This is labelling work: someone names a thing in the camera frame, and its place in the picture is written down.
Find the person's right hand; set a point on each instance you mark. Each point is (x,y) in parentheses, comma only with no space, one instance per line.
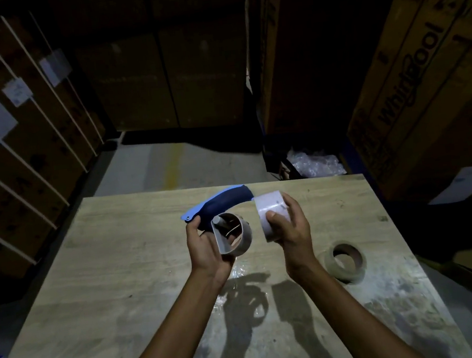
(298,242)

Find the person's left hand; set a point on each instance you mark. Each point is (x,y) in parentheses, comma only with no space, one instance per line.
(204,252)

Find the person's right thumb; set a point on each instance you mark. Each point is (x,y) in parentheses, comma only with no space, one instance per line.
(273,219)

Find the person's left thumb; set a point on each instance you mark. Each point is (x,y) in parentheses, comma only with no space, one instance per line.
(193,225)

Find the clear packing tape roll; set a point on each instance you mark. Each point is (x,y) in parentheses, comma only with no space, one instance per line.
(270,202)

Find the blue tape dispenser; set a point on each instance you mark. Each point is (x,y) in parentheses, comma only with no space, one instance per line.
(226,201)

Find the person's right forearm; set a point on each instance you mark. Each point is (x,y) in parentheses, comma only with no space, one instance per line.
(354,324)

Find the person's left forearm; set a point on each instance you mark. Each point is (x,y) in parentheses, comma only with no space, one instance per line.
(174,345)

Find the crumpled clear plastic wrap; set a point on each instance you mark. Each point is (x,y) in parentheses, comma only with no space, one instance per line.
(315,162)

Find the brown packing tape roll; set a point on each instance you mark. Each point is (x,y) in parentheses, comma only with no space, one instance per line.
(355,271)

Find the plain brown cardboard box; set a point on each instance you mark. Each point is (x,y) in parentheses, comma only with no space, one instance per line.
(127,83)
(205,61)

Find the tall dark cardboard box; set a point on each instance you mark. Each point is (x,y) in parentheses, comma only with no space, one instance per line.
(310,49)

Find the cardboard box with white label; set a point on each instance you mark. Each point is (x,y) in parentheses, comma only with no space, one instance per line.
(465,182)

